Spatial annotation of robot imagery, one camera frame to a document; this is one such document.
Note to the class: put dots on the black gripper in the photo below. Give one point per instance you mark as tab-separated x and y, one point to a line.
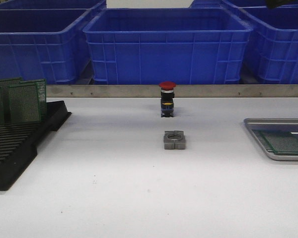
271	4

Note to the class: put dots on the silver metal tray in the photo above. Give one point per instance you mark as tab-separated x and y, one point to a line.
290	125

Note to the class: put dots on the black slotted board rack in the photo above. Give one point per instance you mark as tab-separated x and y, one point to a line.
18	142

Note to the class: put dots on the right blue plastic bin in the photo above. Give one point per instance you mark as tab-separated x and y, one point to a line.
271	54

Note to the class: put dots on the blue plastic bin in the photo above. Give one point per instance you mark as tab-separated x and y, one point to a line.
44	44
271	54
184	45

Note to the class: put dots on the far right blue bin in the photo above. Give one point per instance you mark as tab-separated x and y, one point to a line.
232	3

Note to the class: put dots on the red emergency stop button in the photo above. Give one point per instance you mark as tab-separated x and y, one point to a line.
166	100

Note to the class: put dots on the centre blue plastic bin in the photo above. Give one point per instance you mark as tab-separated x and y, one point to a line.
184	45

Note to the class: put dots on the grey metal clamp block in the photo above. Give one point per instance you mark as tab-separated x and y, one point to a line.
174	140

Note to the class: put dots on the left blue plastic bin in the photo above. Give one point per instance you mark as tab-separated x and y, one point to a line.
44	44

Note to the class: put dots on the far left blue bin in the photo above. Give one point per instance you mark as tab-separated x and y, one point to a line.
53	4

